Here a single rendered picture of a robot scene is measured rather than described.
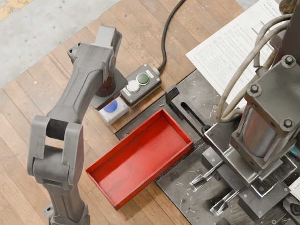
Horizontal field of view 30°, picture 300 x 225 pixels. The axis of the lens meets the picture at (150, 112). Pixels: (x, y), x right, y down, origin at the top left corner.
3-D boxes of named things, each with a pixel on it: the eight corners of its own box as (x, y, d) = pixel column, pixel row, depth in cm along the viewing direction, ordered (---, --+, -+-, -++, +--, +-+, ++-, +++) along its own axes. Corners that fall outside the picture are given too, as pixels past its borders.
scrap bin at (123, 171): (87, 174, 142) (84, 169, 137) (163, 114, 147) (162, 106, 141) (117, 210, 139) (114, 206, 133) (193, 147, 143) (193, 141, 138)
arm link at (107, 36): (92, 35, 131) (84, 10, 119) (127, 42, 130) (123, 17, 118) (79, 80, 127) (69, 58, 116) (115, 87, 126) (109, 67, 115)
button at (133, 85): (126, 87, 148) (125, 85, 146) (134, 81, 148) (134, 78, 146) (133, 95, 147) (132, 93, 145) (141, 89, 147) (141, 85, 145)
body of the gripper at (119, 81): (80, 91, 134) (74, 80, 127) (113, 66, 136) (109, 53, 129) (96, 111, 133) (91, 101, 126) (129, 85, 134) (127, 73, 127)
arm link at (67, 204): (62, 208, 132) (42, 138, 104) (89, 214, 131) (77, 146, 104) (54, 232, 128) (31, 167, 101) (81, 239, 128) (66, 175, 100)
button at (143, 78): (135, 80, 148) (135, 77, 146) (143, 73, 149) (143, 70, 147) (142, 88, 147) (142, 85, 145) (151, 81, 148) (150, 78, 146)
